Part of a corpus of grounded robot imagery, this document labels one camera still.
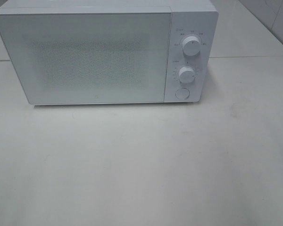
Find white round door-release button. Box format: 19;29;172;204
175;88;190;100

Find white timer knob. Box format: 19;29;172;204
178;66;196;84

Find white microwave door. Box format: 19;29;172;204
0;13;171;105

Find white upper power knob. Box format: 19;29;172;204
182;34;201;57

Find white microwave oven body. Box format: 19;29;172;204
0;0;218;104

